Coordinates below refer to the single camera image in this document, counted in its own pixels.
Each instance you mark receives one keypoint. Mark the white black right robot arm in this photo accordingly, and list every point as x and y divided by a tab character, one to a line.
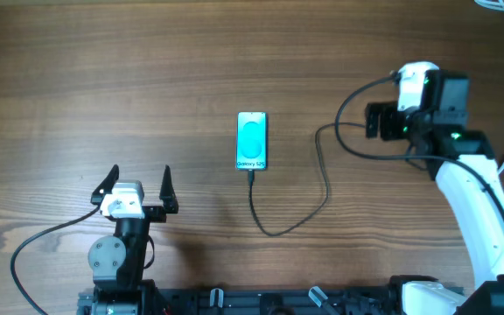
430	113

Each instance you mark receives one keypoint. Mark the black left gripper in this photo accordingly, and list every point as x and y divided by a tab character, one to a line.
156	213

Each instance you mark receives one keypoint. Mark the teal screen Galaxy smartphone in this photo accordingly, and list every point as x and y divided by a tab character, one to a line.
251	141

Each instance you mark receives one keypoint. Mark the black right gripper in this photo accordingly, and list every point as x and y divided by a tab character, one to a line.
389	111

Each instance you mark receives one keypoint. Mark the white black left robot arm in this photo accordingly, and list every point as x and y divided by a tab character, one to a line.
118	261

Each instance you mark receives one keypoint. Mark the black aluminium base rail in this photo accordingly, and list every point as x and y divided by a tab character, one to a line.
354	300

